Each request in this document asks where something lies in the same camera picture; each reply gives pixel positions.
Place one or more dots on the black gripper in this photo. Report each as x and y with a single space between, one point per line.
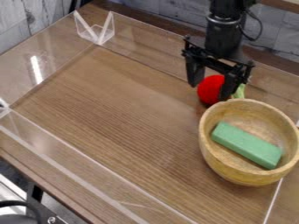
235 65

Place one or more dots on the red plush fruit green leaf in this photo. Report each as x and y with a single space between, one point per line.
208 90

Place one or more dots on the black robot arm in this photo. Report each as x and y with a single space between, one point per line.
219 51

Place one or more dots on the wooden bowl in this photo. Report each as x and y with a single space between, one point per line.
263 121

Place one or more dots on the green rectangular block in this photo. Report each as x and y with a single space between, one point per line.
247 145

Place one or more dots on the clear acrylic tray wall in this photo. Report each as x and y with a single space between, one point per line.
96 192

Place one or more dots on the black metal table frame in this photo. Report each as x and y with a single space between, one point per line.
48 217

